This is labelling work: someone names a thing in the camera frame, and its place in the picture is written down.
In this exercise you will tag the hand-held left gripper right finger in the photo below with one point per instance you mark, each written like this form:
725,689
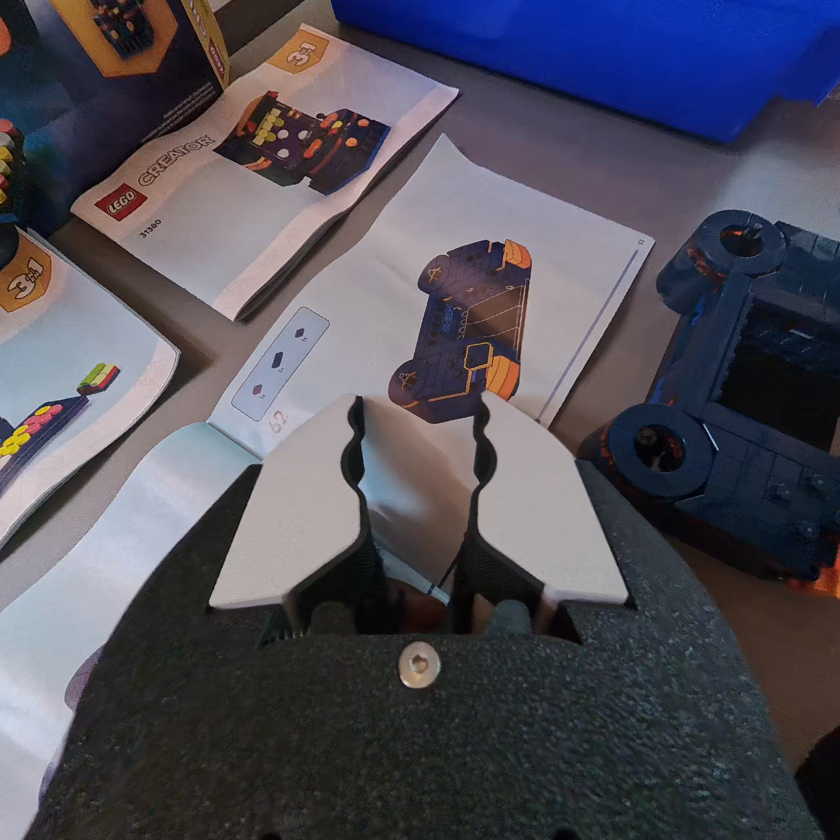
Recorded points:
544,518

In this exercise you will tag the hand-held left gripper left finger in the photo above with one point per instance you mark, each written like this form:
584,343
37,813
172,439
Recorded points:
295,518

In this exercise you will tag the dark blue brick console model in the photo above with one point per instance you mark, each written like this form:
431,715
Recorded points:
735,472

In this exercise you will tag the orange curved brick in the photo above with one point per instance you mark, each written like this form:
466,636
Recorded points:
823,581

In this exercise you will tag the arcade cover instruction booklet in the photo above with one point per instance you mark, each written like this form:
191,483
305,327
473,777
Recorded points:
262,262

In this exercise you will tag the large blue plastic bin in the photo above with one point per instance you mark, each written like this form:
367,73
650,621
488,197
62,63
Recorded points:
590,52

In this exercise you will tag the yellow blue brick set box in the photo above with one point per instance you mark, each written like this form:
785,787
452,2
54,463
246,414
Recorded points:
98,79

